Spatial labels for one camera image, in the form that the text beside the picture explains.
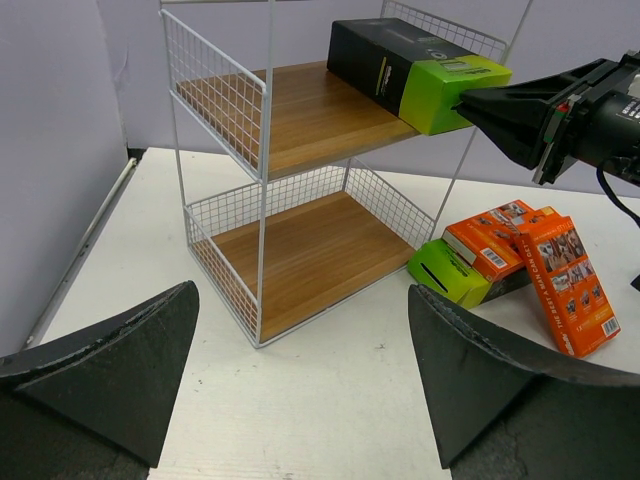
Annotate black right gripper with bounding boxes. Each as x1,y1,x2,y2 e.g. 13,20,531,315
457,51,639,186

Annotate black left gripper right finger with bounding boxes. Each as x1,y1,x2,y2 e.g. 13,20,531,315
408,285,639,479

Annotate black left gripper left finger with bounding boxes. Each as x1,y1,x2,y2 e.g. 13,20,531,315
1,281,200,479

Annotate orange Gillette cartridge box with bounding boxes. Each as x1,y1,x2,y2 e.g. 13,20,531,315
442,200,560,283

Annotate green black Gillette Labs box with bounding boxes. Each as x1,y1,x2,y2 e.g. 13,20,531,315
327,18,512,135
407,239,531,309

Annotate orange Gillette Fusion5 box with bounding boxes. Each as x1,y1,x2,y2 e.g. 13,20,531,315
514,209,621,358

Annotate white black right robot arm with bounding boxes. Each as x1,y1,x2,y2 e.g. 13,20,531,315
453,51,639,221

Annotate white wire wooden shelf rack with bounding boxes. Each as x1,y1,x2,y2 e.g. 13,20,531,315
158,0,534,350

